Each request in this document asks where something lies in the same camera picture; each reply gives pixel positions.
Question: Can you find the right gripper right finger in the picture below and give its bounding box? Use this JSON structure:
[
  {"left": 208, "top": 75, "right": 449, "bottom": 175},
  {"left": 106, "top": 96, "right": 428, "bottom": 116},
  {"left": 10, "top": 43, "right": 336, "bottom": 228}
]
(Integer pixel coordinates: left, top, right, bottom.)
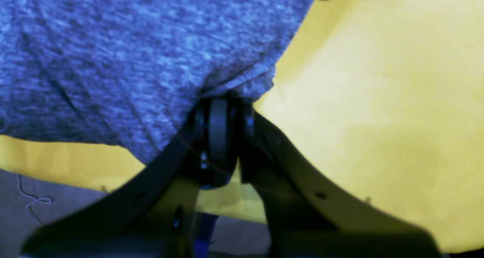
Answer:
[{"left": 240, "top": 99, "right": 441, "bottom": 258}]

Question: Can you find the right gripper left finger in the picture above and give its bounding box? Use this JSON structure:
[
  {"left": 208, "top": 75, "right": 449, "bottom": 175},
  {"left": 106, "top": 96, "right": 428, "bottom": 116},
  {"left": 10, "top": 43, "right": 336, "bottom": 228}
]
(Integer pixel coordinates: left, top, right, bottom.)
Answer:
[{"left": 21, "top": 98, "right": 229, "bottom": 258}]

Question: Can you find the yellow table cloth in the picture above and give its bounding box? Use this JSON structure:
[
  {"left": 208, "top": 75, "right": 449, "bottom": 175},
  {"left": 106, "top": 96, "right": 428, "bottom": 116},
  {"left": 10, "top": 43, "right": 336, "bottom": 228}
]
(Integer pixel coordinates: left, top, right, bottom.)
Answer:
[{"left": 1, "top": 0, "right": 483, "bottom": 252}]

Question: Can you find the grey long-sleeve T-shirt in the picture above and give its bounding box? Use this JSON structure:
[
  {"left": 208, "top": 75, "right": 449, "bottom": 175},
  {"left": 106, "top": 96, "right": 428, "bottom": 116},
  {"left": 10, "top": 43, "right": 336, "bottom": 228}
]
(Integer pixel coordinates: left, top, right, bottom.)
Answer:
[{"left": 0, "top": 0, "right": 315, "bottom": 164}]

